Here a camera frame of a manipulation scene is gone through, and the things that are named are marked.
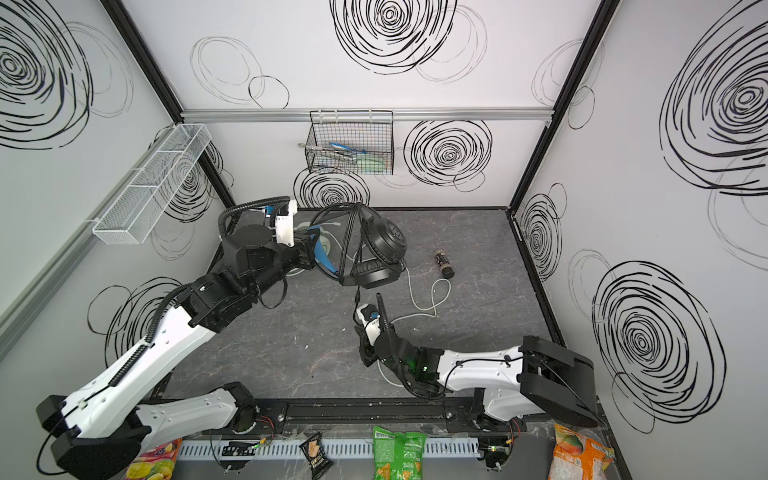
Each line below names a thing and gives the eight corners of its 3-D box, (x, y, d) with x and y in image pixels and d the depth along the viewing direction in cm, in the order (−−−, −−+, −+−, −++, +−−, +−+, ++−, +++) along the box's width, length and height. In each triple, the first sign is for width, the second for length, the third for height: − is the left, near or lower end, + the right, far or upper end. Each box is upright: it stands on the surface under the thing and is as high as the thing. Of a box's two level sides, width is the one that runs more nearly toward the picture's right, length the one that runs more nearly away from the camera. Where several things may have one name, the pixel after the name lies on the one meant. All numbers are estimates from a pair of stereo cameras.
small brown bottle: (445, 280, 101) (446, 275, 99) (433, 255, 108) (434, 251, 105) (454, 277, 102) (455, 273, 99) (442, 253, 108) (443, 248, 106)
